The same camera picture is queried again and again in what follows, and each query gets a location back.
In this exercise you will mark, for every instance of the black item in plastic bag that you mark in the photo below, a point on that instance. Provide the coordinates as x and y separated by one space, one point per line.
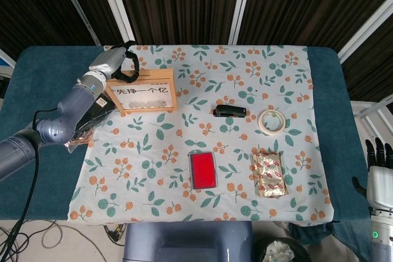
98 111

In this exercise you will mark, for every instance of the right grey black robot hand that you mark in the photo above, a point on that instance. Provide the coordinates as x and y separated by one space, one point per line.
382 185

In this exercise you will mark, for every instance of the gold foil packet red labels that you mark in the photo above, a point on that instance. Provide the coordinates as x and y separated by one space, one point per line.
270 176

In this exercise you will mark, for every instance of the black stapler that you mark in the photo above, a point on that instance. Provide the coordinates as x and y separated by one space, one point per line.
230 111

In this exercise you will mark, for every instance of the copper coloured plastic packet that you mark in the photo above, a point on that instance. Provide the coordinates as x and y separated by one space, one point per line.
80 143

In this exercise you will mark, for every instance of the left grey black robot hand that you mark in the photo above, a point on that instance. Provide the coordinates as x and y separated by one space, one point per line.
107 61

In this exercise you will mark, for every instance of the red ink pad case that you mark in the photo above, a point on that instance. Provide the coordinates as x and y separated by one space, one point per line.
203 171

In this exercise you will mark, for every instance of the beige masking tape roll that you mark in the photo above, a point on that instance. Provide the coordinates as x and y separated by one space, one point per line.
261 124

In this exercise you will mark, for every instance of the floral orange green tablecloth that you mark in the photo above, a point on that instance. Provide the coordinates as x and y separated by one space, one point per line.
172 182

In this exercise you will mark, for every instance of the blue-grey robot torso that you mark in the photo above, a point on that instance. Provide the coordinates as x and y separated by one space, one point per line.
187 240

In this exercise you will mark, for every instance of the black bin with liner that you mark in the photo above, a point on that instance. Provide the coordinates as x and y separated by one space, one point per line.
285 251

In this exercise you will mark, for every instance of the white partition post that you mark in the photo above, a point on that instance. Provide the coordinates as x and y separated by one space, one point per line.
118 4
241 4
365 29

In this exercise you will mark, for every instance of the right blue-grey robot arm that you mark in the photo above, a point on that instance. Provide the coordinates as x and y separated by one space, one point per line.
382 237

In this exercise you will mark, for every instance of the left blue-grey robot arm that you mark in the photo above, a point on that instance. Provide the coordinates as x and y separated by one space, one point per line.
61 121

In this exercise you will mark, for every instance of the wooden glass-front money box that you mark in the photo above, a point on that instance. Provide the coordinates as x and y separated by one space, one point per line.
144 79

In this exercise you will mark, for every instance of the teal table cover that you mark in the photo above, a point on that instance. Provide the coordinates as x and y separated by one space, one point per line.
52 188

